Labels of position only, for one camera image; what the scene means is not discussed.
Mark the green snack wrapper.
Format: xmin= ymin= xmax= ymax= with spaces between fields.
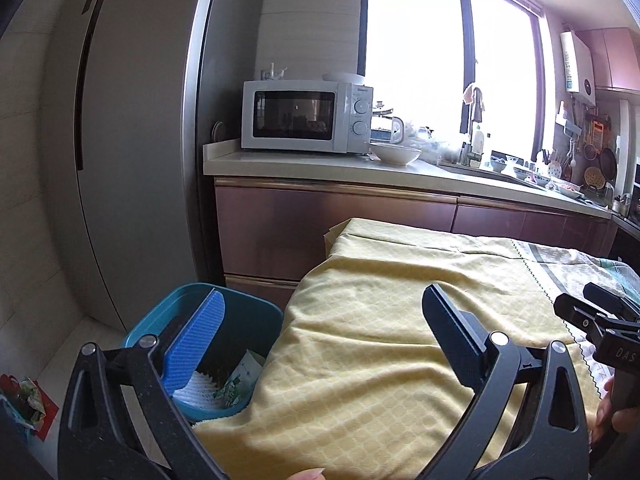
xmin=215 ymin=350 xmax=265 ymax=410

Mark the teal trash bin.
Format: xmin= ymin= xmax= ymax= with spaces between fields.
xmin=124 ymin=283 xmax=283 ymax=424

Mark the maroon kitchen cabinet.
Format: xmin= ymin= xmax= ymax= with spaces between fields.
xmin=214 ymin=177 xmax=617 ymax=308

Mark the kitchen faucet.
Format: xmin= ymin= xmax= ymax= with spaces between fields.
xmin=459 ymin=82 xmax=487 ymax=167

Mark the person's right hand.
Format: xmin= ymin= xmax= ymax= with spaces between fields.
xmin=589 ymin=377 xmax=640 ymax=444

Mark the person's left hand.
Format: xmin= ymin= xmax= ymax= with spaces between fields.
xmin=285 ymin=468 xmax=326 ymax=480

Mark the yellow patterned tablecloth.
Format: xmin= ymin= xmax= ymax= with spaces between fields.
xmin=193 ymin=220 xmax=639 ymax=479

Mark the red packet on floor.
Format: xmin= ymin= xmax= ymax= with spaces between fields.
xmin=1 ymin=374 xmax=58 ymax=441

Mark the teal floor basket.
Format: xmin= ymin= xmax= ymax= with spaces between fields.
xmin=0 ymin=396 xmax=34 ymax=445

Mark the white bowl on counter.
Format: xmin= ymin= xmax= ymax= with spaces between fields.
xmin=370 ymin=142 xmax=422 ymax=167

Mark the white soap bottle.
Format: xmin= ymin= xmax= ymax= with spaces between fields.
xmin=472 ymin=122 xmax=485 ymax=162

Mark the glass electric kettle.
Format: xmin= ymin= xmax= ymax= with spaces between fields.
xmin=371 ymin=101 xmax=405 ymax=144

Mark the white water heater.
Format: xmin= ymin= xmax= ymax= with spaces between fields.
xmin=560 ymin=32 xmax=596 ymax=107

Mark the white microwave oven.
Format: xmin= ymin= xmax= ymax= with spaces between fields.
xmin=241 ymin=80 xmax=373 ymax=155

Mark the white bowl on microwave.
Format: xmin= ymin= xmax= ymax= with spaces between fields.
xmin=322 ymin=72 xmax=364 ymax=86

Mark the silver refrigerator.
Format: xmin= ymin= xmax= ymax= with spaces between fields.
xmin=41 ymin=0 xmax=264 ymax=330

